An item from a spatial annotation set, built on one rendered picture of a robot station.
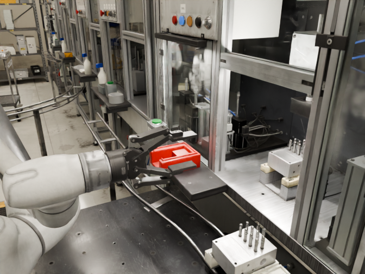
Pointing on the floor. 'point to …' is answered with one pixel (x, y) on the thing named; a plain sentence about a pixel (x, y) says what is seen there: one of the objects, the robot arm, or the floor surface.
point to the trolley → (7, 101)
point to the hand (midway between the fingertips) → (185, 151)
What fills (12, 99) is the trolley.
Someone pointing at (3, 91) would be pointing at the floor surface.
